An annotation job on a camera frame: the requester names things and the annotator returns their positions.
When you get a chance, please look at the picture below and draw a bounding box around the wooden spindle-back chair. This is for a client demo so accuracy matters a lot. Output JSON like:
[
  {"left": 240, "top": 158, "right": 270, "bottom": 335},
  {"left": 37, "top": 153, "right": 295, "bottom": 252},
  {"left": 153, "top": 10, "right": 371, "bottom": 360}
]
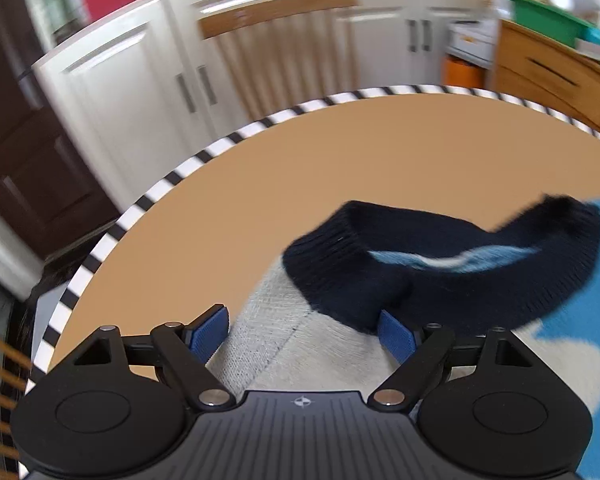
[
  {"left": 0, "top": 325, "right": 32, "bottom": 480},
  {"left": 197, "top": 0, "right": 361, "bottom": 117}
]

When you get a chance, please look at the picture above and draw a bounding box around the white cabinet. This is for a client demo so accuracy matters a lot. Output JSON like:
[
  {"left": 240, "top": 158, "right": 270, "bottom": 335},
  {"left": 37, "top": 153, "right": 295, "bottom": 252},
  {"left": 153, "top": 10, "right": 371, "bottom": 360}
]
[{"left": 32, "top": 0, "right": 501, "bottom": 211}]

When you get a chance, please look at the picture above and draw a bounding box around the wooden sideboard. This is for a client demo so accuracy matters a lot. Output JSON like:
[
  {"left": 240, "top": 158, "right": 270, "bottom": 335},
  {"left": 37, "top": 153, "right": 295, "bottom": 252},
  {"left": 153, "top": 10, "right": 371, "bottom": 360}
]
[{"left": 492, "top": 20, "right": 600, "bottom": 134}]

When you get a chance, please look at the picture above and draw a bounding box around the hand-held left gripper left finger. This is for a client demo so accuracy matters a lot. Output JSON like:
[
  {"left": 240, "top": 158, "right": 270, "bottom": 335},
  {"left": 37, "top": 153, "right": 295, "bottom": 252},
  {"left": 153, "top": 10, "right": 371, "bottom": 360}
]
[{"left": 55, "top": 305, "right": 233, "bottom": 411}]

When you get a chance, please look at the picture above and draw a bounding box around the dark brown door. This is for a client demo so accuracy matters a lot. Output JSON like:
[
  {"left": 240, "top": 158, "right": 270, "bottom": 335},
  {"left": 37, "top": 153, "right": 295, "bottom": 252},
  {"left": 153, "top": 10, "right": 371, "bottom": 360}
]
[{"left": 0, "top": 0, "right": 117, "bottom": 262}]

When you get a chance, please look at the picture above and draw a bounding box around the blue green navy knit sweater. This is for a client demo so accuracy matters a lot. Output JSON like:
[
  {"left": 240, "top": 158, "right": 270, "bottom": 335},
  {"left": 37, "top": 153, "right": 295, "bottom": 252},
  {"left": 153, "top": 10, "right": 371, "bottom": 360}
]
[{"left": 215, "top": 194, "right": 600, "bottom": 480}]

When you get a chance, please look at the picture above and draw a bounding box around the white cardboard box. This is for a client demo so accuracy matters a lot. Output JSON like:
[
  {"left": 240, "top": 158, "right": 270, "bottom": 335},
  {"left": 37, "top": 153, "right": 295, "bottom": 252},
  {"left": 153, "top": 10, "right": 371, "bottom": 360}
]
[{"left": 447, "top": 22, "right": 496, "bottom": 66}]

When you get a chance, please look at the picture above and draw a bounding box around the orange floor bag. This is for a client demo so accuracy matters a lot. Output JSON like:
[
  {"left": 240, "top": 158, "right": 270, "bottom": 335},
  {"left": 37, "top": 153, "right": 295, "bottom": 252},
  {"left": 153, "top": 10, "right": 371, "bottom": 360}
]
[{"left": 442, "top": 57, "right": 486, "bottom": 89}]

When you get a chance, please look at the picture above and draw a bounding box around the green plastic bin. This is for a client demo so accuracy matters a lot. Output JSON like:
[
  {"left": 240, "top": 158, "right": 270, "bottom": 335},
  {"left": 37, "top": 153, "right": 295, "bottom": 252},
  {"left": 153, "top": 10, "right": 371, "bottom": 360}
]
[{"left": 502, "top": 0, "right": 598, "bottom": 49}]

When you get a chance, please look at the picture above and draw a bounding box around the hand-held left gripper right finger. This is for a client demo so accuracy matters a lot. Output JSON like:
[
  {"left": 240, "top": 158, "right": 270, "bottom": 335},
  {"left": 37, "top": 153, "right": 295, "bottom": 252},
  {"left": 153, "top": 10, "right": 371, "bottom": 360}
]
[{"left": 369, "top": 310, "right": 545, "bottom": 413}]

